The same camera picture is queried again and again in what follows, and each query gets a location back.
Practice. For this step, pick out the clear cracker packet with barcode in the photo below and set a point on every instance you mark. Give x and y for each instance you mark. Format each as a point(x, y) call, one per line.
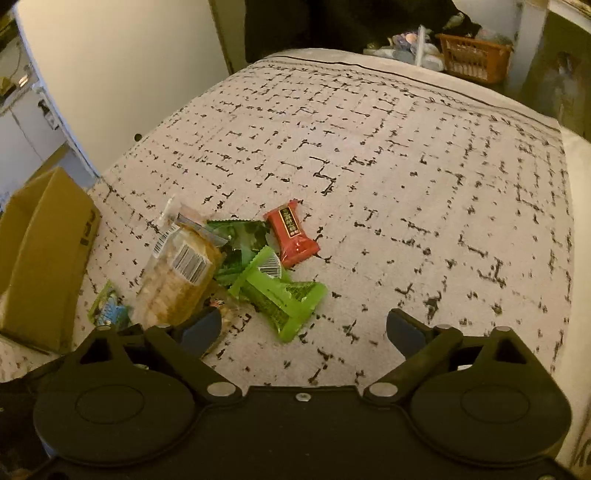
point(175, 286)

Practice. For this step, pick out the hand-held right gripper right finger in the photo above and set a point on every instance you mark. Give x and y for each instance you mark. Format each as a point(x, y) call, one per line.
point(406, 330)

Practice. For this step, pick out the orange plastic basket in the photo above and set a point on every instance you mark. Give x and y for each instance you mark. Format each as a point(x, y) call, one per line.
point(475, 60)

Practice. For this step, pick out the brown cardboard box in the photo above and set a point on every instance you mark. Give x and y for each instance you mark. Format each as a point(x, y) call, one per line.
point(46, 240)

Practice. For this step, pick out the red snack packet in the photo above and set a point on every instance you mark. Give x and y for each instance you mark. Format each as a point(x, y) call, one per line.
point(291, 230)

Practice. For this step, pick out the dark cloth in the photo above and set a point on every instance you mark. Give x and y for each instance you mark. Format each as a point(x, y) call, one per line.
point(323, 23)

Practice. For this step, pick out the white plastic bottle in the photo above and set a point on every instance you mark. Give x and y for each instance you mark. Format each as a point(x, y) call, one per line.
point(422, 46)

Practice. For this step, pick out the dark green snack packet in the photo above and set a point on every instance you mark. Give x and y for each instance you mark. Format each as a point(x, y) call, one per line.
point(240, 237)

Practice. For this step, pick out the small green blue snack packet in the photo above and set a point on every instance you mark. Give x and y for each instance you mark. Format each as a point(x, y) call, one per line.
point(108, 309)

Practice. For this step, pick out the white cabinet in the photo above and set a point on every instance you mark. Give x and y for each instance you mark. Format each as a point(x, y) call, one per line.
point(18, 138)

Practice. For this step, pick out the white bedsheet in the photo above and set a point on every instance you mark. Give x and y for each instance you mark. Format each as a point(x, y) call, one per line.
point(577, 230)

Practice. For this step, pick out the patterned white blanket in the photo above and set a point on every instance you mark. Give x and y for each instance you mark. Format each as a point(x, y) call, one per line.
point(369, 161)

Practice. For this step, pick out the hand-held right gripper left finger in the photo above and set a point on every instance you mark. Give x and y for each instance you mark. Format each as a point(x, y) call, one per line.
point(201, 330)

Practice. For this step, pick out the light green snack packet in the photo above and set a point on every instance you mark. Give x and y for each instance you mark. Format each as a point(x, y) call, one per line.
point(272, 295)

